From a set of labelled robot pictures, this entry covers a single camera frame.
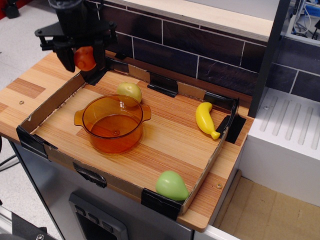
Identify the yellow toy lemon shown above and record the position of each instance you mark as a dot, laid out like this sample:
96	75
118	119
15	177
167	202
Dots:
129	93

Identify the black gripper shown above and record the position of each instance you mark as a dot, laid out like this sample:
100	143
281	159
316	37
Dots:
78	26

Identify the white toy sink drainboard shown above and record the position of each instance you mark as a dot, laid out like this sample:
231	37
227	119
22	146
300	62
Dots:
282	149

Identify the transparent orange plastic pot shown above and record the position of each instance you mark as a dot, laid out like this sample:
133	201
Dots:
113	123

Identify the yellow toy banana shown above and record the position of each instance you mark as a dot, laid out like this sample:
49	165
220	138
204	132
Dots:
204	120

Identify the green toy pear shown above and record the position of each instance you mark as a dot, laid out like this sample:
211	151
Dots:
171	185

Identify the grey toy oven front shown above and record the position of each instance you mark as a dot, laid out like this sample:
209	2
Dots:
96	224

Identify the orange plastic toy carrot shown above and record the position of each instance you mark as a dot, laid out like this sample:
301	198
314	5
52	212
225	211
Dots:
84	58

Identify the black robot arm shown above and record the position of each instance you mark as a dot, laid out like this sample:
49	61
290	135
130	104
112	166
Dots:
67	3

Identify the dark grey vertical post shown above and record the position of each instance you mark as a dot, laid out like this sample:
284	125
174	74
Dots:
272	44

